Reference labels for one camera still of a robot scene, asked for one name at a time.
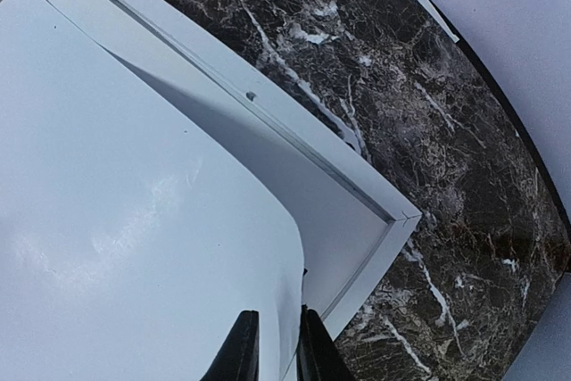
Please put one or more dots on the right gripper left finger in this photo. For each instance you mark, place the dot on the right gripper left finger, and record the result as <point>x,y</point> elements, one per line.
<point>238,357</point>

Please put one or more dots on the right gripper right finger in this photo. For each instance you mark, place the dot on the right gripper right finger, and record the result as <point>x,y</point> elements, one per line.
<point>317,358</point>

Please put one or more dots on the white picture frame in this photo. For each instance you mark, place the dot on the white picture frame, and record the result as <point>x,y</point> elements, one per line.
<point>267,100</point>

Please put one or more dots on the dark landscape photo print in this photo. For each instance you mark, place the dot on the dark landscape photo print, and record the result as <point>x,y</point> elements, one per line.
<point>130,239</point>

